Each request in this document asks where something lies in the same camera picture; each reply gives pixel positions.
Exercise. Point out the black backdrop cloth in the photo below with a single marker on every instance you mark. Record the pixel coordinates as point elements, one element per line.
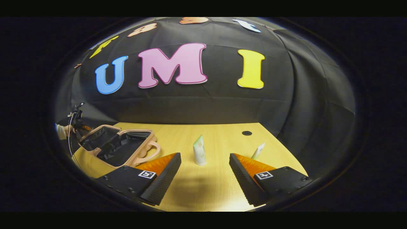
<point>222,105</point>

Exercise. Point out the pink suitcase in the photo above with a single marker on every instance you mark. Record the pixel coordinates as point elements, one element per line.
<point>105,140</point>

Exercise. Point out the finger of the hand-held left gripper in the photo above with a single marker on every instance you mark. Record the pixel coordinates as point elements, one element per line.
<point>85,127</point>

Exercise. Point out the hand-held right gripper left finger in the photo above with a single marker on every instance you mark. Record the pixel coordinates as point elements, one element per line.
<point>165,178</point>

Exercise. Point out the green and white skin care tube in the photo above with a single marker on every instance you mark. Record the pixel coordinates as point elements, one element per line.
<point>199,152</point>

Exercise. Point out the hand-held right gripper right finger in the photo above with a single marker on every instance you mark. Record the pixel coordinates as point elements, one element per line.
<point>241,181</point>

